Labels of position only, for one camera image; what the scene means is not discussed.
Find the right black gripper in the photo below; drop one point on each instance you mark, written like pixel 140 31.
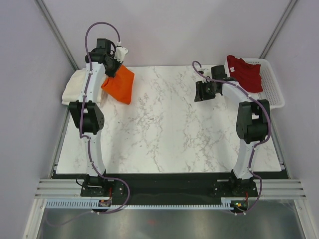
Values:
pixel 200 90

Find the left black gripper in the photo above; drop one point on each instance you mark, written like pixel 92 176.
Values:
pixel 118 64

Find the white plastic basket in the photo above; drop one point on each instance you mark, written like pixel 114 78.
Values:
pixel 271 89

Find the white slotted cable duct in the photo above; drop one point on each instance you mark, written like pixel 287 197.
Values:
pixel 141 203

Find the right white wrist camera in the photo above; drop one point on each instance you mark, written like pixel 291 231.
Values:
pixel 203 73

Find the folded white t shirt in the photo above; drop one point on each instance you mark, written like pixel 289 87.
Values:
pixel 74 87

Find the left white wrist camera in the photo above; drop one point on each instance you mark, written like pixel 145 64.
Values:
pixel 120 53

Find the aluminium rail frame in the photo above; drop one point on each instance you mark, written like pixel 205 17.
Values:
pixel 266 189

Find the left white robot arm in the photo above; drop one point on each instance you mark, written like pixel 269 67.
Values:
pixel 85 112

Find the red t shirt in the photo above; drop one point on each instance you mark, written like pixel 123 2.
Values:
pixel 248 75

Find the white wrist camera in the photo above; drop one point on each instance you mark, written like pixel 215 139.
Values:
pixel 203 73
pixel 120 53

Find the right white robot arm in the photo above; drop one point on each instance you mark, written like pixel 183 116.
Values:
pixel 253 124

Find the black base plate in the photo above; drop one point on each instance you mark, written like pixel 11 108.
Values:
pixel 157 176

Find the orange t shirt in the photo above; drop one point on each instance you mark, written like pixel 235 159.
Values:
pixel 120 87

